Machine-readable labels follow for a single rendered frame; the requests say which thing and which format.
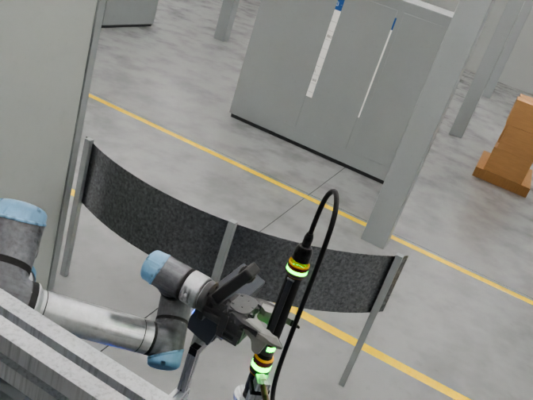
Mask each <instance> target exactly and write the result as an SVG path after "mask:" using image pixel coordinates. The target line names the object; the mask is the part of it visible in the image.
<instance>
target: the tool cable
mask: <svg viewBox="0 0 533 400"><path fill-rule="evenodd" d="M332 194H333V195H334V205H333V211H332V217H331V220H330V224H329V226H328V231H327V233H326V236H325V238H324V243H323V245H322V247H321V250H320V254H319V255H318V258H317V261H316V264H315V267H314V268H313V273H312V274H311V277H310V280H309V283H308V285H307V287H306V290H305V293H304V295H303V298H302V300H301V304H300V305H299V308H298V311H297V314H296V316H295V318H294V321H293V324H292V327H291V329H290V332H289V335H288V337H287V339H286V343H285V345H284V348H283V350H282V354H281V356H280V359H279V361H278V366H277V368H276V371H275V373H274V379H273V382H272V386H271V391H270V400H275V392H276V387H277V383H278V377H279V375H280V372H281V369H282V365H283V362H284V360H285V358H286V353H287V352H288V349H289V346H290V343H291V340H292V339H293V335H294V333H295V330H296V328H297V325H298V322H299V320H300V318H301V315H302V312H303V309H304V308H305V304H306V302H307V300H308V297H309V294H310V291H311V289H312V287H313V284H314V281H315V279H316V276H317V273H318V271H319V269H320V265H321V263H322V260H323V258H324V254H325V252H326V250H327V247H328V243H329V241H330V239H331V236H332V232H333V229H334V227H335V223H336V218H337V214H338V210H339V193H338V190H336V189H331V190H329V191H328V192H327V193H326V194H325V196H324V197H323V198H322V200H321V202H320V204H319V206H318V209H317V211H316V214H315V216H314V218H313V222H312V224H311V226H310V229H309V234H310V235H313V232H314V230H315V228H316V224H317V222H318V220H319V217H320V215H321V212H322V210H323V208H324V205H325V203H326V202H327V200H328V199H329V197H330V196H331V195H332Z"/></svg>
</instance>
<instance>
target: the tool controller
mask: <svg viewBox="0 0 533 400"><path fill-rule="evenodd" d="M243 266H247V265H246V264H245V263H243V264H242V265H240V266H239V267H238V268H237V269H235V270H232V271H231V272H230V273H229V274H228V275H227V276H226V277H225V278H223V279H222V280H221V281H220V282H219V288H220V287H221V286H223V285H224V284H225V283H226V282H227V281H228V280H230V279H231V278H233V277H234V276H235V275H237V274H238V273H239V270H240V268H242V267H243ZM264 284H265V281H264V280H263V279H261V278H260V277H259V276H258V275H256V277H255V280H254V281H253V282H252V283H246V284H245V285H243V286H242V287H241V288H240V289H239V290H237V291H236V292H234V293H233V294H235V293H237V294H238V293H240V294H246V295H248V296H252V297H254V298H255V296H256V295H257V294H258V293H259V292H260V290H262V288H263V285H264ZM230 296H232V294H231V295H230ZM230 296H229V297H230ZM229 297H228V298H229ZM226 299H227V298H226ZM197 314H198V310H197V309H196V310H195V311H194V312H193V313H192V315H191V316H190V319H189V323H188V326H187V328H188V329H189V330H190V331H191V332H192V333H193V334H195V335H196V336H197V337H198V338H199V339H200V340H201V341H204V342H205V344H206V345H209V344H210V343H211V342H213V341H214V340H215V339H216V338H218V339H219V340H223V339H222V338H220V337H219V336H217V335H215V334H216V331H217V329H216V327H218V325H217V324H216V323H214V322H212V321H210V320H209V319H207V318H204V319H203V320H202V321H201V320H199V319H197Z"/></svg>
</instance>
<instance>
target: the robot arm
mask: <svg viewBox="0 0 533 400"><path fill-rule="evenodd" d="M47 218H48V216H47V214H46V213H45V212H44V211H43V210H42V209H41V208H39V207H37V206H35V205H32V204H30V203H27V202H23V201H19V200H16V199H11V198H0V288H1V289H3V290H4V291H5V292H7V293H9V294H11V295H12V296H14V297H15V298H17V299H18V300H20V301H21V302H23V303H24V304H26V305H27V306H29V307H31V308H33V309H34V310H35V311H37V312H38V313H41V314H42V315H44V316H45V317H46V318H48V319H50V320H51V321H53V322H55V323H56V324H57V325H59V326H61V327H62V328H64V329H66V330H67V331H68V332H70V333H72V334H73V335H75V336H77V337H78V338H80V339H84V340H89V341H93V342H96V343H99V344H105V345H109V346H112V347H115V348H121V349H124V350H128V351H131V352H137V353H140V354H143V355H146V356H148V357H147V358H148V366H150V367H153V368H155V369H159V370H165V371H173V370H176V369H178V368H179V367H180V364H181V360H182V354H183V352H184V345H185V340H186V331H187V326H188V323H189V319H190V310H191V307H192V308H193V309H197V310H198V314H197V319H199V320H201V321H202V320H203V319H204V318H207V319H209V320H210V321H212V322H214V323H216V324H217V325H218V327H216V329H217V331H216V334H215V335H217V336H219V337H220V338H222V339H223V340H226V341H227V342H228V343H230V344H232V345H234V346H236V345H237V344H239V343H240V342H241V341H242V340H243V339H244V338H245V337H246V336H248V337H249V338H250V339H251V350H252V351H253V352H254V353H255V354H259V353H260V352H261V351H262V350H263V349H264V348H265V346H266V345H267V344H268V345H270V346H272V347H274V348H278V349H282V348H283V347H282V344H281V342H280V340H279V339H278V337H277V336H275V335H273V334H272V333H271V332H270V330H268V329H265V328H264V327H263V325H262V323H261V322H260V321H262V322H265V323H266V324H267V325H268V323H269V320H270V316H271V314H272V312H273V309H274V305H273V304H272V303H270V302H268V301H266V300H263V299H261V298H254V297H252V296H248V295H246V294H240V293H238V294H237V293H235V294H233V293H234V292H236V291H237V290H239V289H240V288H241V287H242V286H243V285H245V284H246V283H252V282H253V281H254V280H255V277H256V275H257V274H258V273H259V272H260V269H259V267H258V266H257V265H256V263H251V264H250V265H248V266H243V267H242V268H240V270H239V273H238V274H237V275H235V276H234V277H233V278H231V279H230V280H228V281H227V282H226V283H225V284H224V285H223V286H221V287H220V288H219V283H216V282H215V281H213V280H212V279H211V278H210V277H208V276H207V275H204V274H202V273H201V272H200V271H196V270H195V269H193V268H192V267H190V266H188V265H186V264H184V263H183V262H181V261H179V260H177V259H175V258H174V257H172V256H171V255H168V254H166V253H164V252H161V251H159V250H157V251H154V252H152V253H151V254H150V255H149V256H148V257H147V258H146V260H145V261H144V263H143V265H142V267H141V270H140V275H141V278H142V279H143V280H145V281H147V282H148V283H149V284H150V285H153V286H154V287H156V288H157V289H158V290H159V292H160V294H161V295H160V300H159V307H158V311H157V315H156V319H155V321H151V320H148V319H145V318H142V317H137V316H134V315H131V314H128V313H123V312H121V311H117V310H112V309H110V308H106V307H104V306H99V305H95V304H93V303H89V302H84V301H82V300H78V299H76V298H71V297H68V296H65V295H61V294H57V293H54V292H51V291H48V290H44V289H43V287H42V286H41V284H40V283H37V282H36V269H35V267H34V266H33V264H34V261H35V259H36V257H37V255H38V252H39V248H40V241H41V238H42V235H43V232H44V228H45V227H46V225H47V224H46V221H47ZM231 294H232V296H230V295H231ZM229 296H230V297H229ZM228 297H229V298H228ZM226 298H227V299H226ZM257 313H258V314H257ZM256 314H257V318H258V319H259V320H258V319H255V315H256ZM226 338H227V339H226Z"/></svg>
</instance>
